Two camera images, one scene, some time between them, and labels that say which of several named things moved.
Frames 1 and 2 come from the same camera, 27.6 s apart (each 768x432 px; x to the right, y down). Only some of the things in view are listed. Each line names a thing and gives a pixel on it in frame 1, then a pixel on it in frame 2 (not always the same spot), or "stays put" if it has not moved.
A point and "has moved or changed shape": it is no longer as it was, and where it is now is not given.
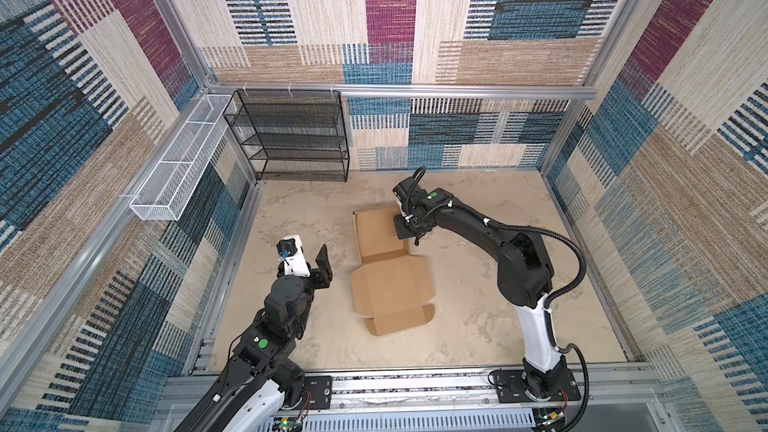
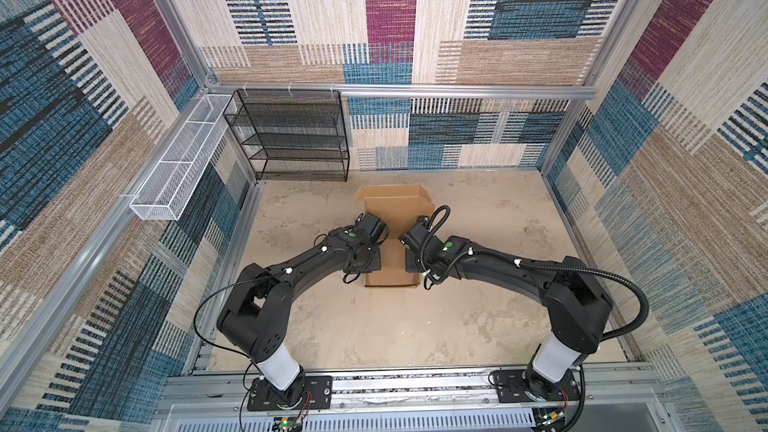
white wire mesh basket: [164, 193] stays put
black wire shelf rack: [291, 134] stays put
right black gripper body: [408, 226] to [414, 264]
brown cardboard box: [392, 289] has moved or changed shape
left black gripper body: [319, 277] to [372, 262]
